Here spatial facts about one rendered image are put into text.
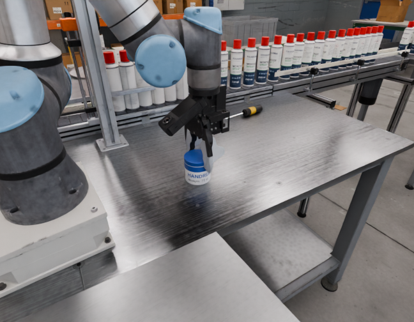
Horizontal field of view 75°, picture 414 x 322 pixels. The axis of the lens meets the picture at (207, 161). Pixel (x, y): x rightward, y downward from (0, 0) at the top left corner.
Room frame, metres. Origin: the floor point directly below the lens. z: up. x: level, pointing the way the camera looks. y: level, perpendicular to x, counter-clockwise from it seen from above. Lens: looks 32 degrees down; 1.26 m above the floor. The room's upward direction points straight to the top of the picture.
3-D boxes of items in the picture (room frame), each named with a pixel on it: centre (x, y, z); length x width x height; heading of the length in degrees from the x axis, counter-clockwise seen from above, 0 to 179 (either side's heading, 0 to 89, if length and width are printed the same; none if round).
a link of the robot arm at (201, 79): (0.61, 0.01, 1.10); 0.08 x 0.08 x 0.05
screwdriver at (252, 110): (1.01, -0.14, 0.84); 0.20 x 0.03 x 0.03; 126
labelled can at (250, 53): (1.25, -0.19, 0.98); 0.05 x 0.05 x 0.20
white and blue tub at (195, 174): (0.59, 0.02, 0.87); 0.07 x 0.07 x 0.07
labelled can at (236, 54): (1.21, -0.13, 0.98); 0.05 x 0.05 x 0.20
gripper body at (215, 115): (0.61, 0.00, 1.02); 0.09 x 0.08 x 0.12; 124
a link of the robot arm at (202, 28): (0.60, 0.01, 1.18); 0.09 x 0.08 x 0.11; 103
